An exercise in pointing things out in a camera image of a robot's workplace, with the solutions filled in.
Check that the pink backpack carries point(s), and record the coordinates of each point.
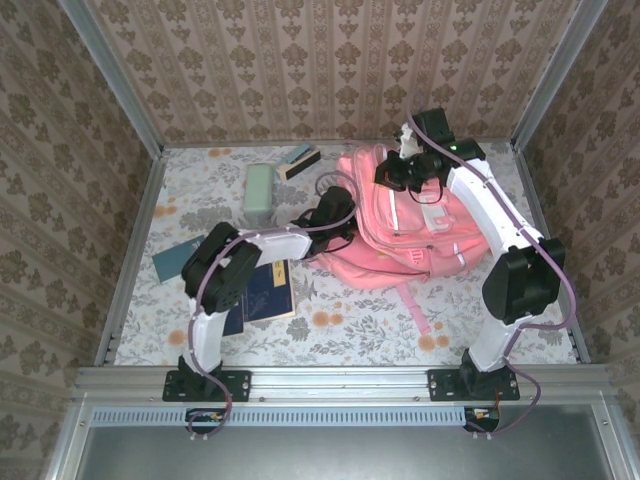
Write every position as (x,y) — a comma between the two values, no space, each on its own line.
(400,245)

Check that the navy book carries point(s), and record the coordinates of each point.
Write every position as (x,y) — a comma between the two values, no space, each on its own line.
(270,295)

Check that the teal book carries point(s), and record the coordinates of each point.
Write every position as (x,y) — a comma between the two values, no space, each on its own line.
(167,262)

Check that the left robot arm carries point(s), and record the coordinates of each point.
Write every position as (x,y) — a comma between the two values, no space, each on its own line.
(275,242)

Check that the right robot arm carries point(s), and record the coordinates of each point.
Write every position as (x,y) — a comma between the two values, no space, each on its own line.
(480,200)

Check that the mint green pencil case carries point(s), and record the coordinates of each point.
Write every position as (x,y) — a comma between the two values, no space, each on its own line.
(258,190)

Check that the black wooden board eraser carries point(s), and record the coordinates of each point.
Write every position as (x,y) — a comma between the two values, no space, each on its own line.
(300,166)

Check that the floral table covering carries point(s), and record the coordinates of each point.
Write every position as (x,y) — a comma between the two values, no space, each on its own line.
(350,330)

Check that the steel sheet panel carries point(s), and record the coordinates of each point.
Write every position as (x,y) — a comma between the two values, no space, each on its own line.
(325,455)

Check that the aluminium frame post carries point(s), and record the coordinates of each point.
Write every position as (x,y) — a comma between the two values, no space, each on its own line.
(560,75)
(110,75)

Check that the aluminium base frame rail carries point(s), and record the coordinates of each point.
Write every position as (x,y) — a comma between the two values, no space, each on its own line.
(340,385)

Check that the aluminium side frame rail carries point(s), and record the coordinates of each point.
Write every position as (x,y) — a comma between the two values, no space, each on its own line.
(132,250)
(575,325)

